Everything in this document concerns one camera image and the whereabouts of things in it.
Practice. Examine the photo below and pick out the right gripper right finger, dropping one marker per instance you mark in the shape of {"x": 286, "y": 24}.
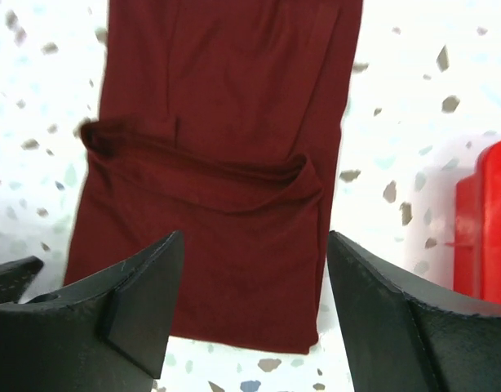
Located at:
{"x": 403, "y": 333}

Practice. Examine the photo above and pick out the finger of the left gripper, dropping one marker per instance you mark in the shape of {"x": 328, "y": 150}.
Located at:
{"x": 16, "y": 276}

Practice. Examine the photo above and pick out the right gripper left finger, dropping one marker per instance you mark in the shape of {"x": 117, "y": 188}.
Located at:
{"x": 106, "y": 332}

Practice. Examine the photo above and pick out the maroon t shirt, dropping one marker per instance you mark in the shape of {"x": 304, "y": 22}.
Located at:
{"x": 221, "y": 119}

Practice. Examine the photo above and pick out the red plastic bin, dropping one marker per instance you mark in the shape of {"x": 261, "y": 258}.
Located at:
{"x": 477, "y": 229}

